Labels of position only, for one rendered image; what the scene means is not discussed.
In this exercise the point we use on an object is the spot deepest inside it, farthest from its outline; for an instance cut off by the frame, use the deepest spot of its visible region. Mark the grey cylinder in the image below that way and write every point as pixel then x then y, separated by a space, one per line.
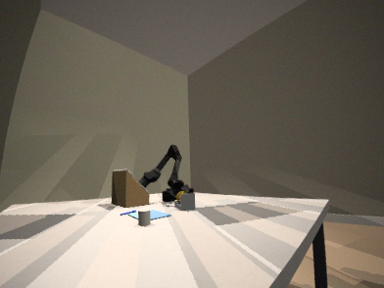
pixel 144 217

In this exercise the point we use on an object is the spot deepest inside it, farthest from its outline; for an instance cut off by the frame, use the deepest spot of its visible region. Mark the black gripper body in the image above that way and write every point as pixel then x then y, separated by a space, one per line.
pixel 175 191

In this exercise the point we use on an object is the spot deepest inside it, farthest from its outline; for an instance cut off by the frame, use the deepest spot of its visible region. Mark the light blue square mat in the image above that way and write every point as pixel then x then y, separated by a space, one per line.
pixel 153 214

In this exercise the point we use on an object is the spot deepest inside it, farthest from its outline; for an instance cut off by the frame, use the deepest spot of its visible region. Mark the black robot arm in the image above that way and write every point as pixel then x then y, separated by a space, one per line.
pixel 173 181

